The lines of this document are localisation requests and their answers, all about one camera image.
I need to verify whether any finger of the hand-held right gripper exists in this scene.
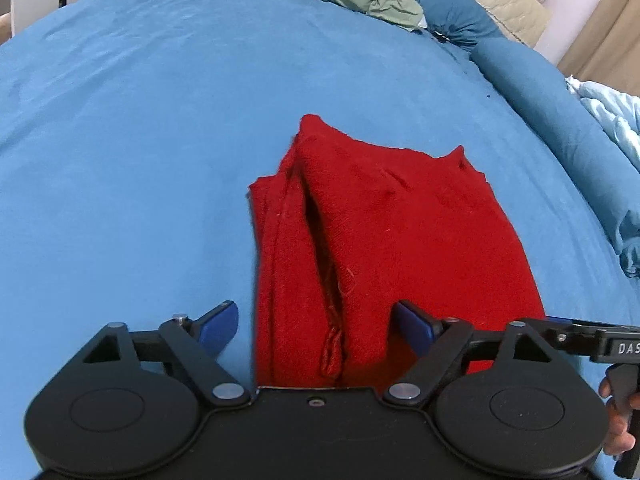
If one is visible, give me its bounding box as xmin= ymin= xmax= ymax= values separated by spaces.
xmin=546 ymin=316 xmax=601 ymax=356

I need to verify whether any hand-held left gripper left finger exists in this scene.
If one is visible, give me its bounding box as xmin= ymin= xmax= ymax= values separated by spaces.
xmin=72 ymin=301 xmax=252 ymax=406

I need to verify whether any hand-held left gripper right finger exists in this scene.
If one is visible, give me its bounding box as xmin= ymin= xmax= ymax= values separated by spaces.
xmin=381 ymin=301 xmax=558 ymax=406

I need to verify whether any red knit sweater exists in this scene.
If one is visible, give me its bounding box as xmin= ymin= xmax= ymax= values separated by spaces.
xmin=248 ymin=114 xmax=547 ymax=390

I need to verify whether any person's right hand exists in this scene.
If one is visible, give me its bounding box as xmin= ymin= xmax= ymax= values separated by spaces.
xmin=599 ymin=374 xmax=640 ymax=457

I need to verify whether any blue bed sheet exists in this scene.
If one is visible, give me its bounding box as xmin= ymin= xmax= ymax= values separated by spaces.
xmin=0 ymin=0 xmax=640 ymax=480

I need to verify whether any blue duvet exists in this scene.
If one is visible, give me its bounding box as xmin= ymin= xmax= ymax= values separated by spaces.
xmin=472 ymin=39 xmax=640 ymax=278

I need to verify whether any light blue comforter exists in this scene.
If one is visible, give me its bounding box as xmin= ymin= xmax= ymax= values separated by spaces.
xmin=565 ymin=75 xmax=640 ymax=171

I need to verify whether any beige curtain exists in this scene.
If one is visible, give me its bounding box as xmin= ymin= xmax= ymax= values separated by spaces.
xmin=556 ymin=0 xmax=640 ymax=97

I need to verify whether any blue pillow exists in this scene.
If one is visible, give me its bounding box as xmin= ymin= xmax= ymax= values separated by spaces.
xmin=418 ymin=0 xmax=506 ymax=51

